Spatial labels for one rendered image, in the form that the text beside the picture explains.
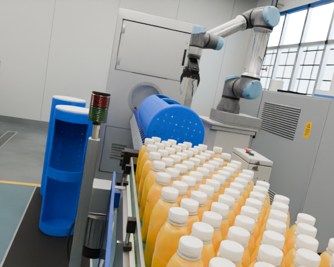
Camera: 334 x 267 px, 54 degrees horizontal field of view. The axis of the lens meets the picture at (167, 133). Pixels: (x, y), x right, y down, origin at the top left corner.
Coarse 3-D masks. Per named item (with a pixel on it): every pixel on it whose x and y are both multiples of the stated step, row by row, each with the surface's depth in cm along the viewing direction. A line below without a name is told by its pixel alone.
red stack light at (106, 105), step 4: (92, 96) 108; (96, 96) 107; (100, 96) 107; (104, 96) 108; (108, 96) 109; (92, 100) 108; (96, 100) 108; (100, 100) 108; (104, 100) 108; (108, 100) 109; (92, 104) 108; (96, 104) 108; (100, 104) 108; (104, 104) 108; (108, 104) 110
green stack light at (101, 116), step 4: (92, 108) 108; (96, 108) 108; (100, 108) 108; (104, 108) 110; (92, 112) 108; (96, 112) 108; (100, 112) 108; (104, 112) 109; (88, 116) 110; (92, 116) 108; (96, 116) 108; (100, 116) 109; (104, 116) 110; (92, 120) 109; (96, 120) 109; (100, 120) 109; (104, 120) 110
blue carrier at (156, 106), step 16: (160, 96) 242; (144, 112) 197; (160, 112) 157; (176, 112) 158; (192, 112) 159; (144, 128) 177; (160, 128) 158; (176, 128) 159; (192, 128) 160; (192, 144) 162
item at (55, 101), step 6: (54, 102) 278; (60, 102) 275; (66, 102) 275; (72, 102) 276; (54, 108) 278; (48, 132) 285; (48, 138) 284; (48, 144) 284; (48, 150) 284; (42, 174) 291; (42, 180) 290; (42, 186) 290; (42, 192) 290
